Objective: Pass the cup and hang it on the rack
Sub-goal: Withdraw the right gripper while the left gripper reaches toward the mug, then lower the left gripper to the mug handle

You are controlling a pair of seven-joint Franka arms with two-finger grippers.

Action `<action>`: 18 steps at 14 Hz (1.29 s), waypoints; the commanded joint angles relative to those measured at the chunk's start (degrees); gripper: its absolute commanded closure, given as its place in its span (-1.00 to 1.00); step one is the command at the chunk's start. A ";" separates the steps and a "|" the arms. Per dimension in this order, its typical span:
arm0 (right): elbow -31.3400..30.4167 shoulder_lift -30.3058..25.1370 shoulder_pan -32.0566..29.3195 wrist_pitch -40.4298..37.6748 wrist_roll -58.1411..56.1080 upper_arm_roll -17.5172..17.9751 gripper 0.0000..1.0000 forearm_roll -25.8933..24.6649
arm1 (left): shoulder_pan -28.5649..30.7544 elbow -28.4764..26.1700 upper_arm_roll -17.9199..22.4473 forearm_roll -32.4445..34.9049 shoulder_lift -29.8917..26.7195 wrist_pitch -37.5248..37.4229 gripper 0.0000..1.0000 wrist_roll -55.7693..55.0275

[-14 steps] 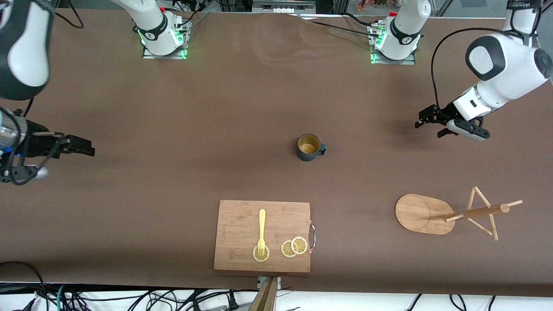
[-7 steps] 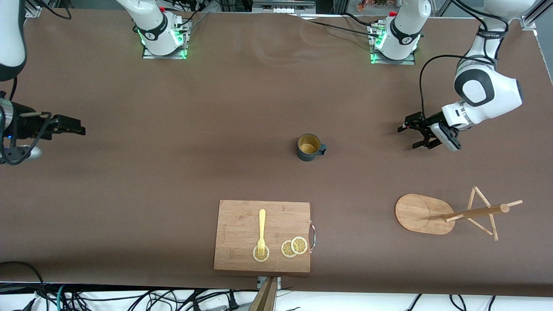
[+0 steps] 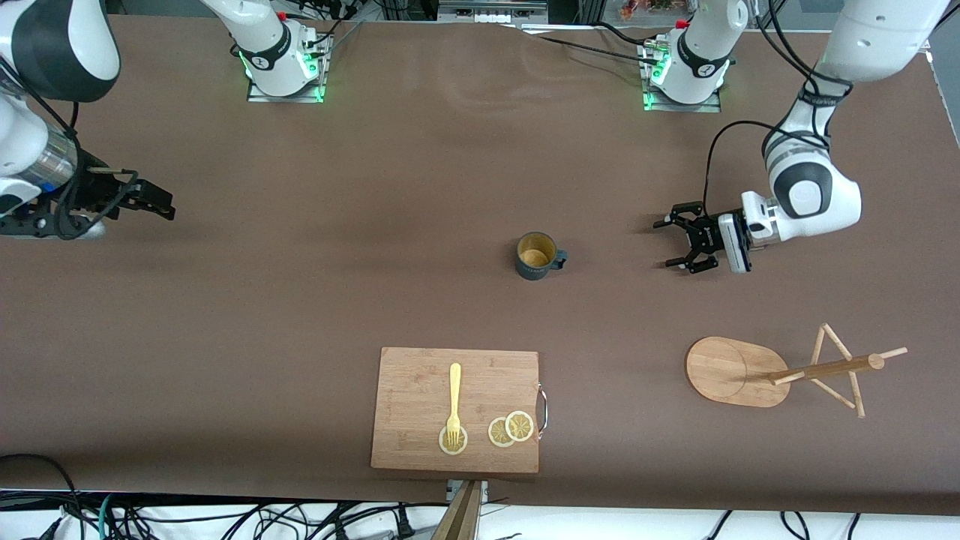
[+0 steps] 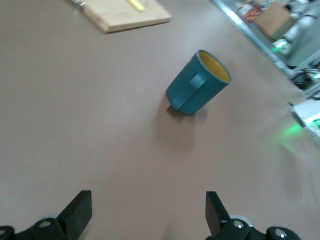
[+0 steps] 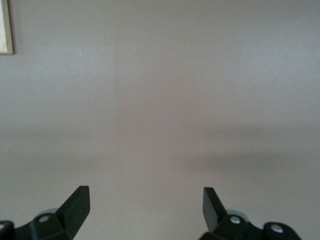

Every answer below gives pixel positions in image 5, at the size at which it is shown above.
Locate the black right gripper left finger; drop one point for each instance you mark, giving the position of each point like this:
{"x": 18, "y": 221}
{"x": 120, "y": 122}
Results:
{"x": 72, "y": 215}

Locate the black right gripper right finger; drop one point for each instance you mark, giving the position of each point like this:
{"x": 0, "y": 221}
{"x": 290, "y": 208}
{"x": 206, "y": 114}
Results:
{"x": 215, "y": 217}

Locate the bamboo cutting board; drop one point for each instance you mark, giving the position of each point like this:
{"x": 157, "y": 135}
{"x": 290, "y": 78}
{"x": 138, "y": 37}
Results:
{"x": 3, "y": 27}

